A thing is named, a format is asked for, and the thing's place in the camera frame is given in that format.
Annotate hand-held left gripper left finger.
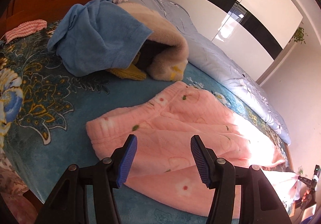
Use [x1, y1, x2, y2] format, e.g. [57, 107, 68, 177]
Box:
[35, 134, 138, 224]

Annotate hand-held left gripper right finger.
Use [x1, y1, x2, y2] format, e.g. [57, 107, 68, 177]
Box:
[190, 135, 293, 224]

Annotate pink floral fleece pants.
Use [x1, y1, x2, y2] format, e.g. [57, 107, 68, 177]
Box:
[86, 81, 299, 217]

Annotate person's right hand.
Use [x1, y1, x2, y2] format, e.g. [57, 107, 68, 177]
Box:
[300, 189, 311, 203]

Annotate yellow knit cloth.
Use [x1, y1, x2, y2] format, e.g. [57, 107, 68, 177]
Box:
[107, 52, 147, 81]

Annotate blue daisy print quilt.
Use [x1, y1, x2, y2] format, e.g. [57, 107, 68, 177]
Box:
[153, 0, 293, 145]

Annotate beige fleece garment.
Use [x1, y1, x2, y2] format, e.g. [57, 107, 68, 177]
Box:
[118, 3, 189, 82]

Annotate blue t-shirt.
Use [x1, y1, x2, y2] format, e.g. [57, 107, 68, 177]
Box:
[47, 0, 154, 77]

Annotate green hanging plant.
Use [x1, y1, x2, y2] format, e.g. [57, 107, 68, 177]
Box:
[292, 26, 308, 45]

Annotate pink striped cloth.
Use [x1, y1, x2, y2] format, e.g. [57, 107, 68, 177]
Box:
[5, 19, 48, 41]

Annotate white glossy wardrobe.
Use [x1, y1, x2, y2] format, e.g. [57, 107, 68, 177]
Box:
[159, 0, 311, 61]

